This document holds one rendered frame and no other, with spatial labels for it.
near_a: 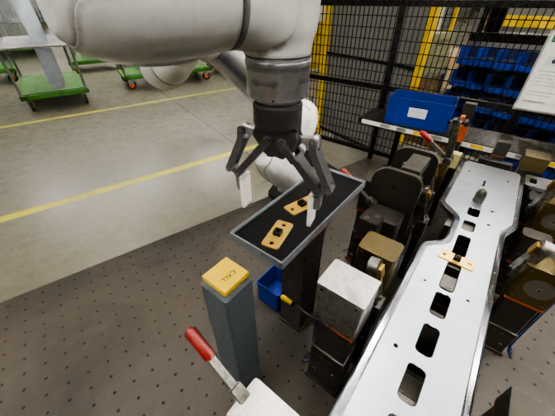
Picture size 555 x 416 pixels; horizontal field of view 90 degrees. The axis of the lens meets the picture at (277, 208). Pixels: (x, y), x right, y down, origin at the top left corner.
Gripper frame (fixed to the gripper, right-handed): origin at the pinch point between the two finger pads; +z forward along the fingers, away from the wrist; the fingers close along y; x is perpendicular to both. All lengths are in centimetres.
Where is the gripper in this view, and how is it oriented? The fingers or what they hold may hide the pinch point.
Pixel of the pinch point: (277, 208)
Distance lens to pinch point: 53.3
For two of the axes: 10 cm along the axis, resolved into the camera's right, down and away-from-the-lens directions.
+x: 4.2, -5.5, 7.3
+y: 9.1, 2.5, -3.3
